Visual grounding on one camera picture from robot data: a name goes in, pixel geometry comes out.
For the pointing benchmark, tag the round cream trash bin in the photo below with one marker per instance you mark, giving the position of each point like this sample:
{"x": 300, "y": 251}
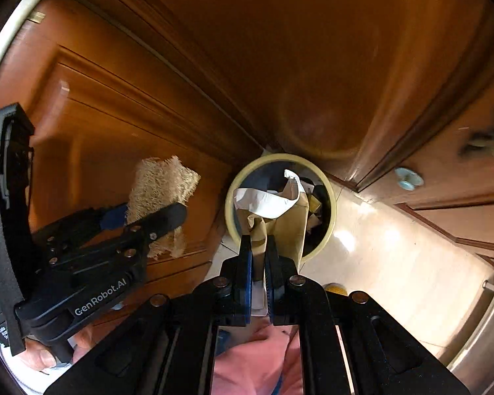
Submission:
{"x": 230, "y": 214}

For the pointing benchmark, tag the stainless steel appliance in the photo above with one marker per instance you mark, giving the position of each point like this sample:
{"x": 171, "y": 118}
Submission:
{"x": 485, "y": 345}

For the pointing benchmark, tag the small yellow object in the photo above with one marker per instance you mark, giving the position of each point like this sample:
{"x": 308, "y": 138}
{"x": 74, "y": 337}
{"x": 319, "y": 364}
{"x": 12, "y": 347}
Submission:
{"x": 336, "y": 289}

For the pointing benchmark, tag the brown paper bag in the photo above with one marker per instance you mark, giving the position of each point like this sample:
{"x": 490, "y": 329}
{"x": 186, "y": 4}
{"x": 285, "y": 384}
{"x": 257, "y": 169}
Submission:
{"x": 288, "y": 230}

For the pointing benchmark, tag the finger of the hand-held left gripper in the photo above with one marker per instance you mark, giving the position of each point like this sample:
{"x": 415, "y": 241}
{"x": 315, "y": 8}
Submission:
{"x": 164, "y": 220}
{"x": 82, "y": 220}

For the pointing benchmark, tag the wooden kitchen cabinet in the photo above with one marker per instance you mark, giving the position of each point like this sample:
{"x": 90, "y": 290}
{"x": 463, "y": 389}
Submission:
{"x": 238, "y": 70}

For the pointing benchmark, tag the person's left hand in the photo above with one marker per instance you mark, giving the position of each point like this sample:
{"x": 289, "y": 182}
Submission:
{"x": 39, "y": 354}

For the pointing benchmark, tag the round metal cabinet knob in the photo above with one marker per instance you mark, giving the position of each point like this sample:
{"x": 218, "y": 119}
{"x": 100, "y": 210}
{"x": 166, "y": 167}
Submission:
{"x": 408, "y": 177}

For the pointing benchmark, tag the beige loofah sponge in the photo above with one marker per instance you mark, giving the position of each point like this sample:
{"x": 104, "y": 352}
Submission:
{"x": 160, "y": 185}

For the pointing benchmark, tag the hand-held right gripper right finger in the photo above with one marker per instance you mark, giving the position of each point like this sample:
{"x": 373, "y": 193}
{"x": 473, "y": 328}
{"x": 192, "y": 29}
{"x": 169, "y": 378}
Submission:
{"x": 268, "y": 275}

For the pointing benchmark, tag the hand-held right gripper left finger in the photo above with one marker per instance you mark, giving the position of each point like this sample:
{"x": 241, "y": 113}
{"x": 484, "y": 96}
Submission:
{"x": 249, "y": 273}

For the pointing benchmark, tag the person's pink pants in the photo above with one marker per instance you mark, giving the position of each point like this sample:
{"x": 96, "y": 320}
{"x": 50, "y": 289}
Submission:
{"x": 255, "y": 362}

